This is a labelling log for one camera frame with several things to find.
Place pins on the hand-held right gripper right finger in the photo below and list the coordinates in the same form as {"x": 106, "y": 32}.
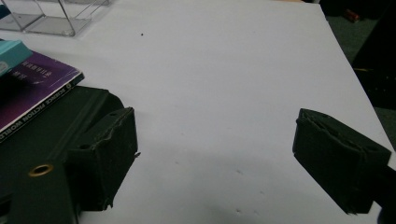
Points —
{"x": 336, "y": 161}

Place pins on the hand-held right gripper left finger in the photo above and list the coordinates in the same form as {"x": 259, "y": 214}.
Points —
{"x": 99, "y": 174}

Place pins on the purple book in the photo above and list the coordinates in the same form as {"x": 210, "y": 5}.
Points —
{"x": 31, "y": 93}

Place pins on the teal picture book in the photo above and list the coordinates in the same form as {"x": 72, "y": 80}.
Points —
{"x": 12, "y": 54}

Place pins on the clear acrylic book rack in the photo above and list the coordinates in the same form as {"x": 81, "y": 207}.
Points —
{"x": 46, "y": 18}

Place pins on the small red object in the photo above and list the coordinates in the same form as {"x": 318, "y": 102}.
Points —
{"x": 351, "y": 15}

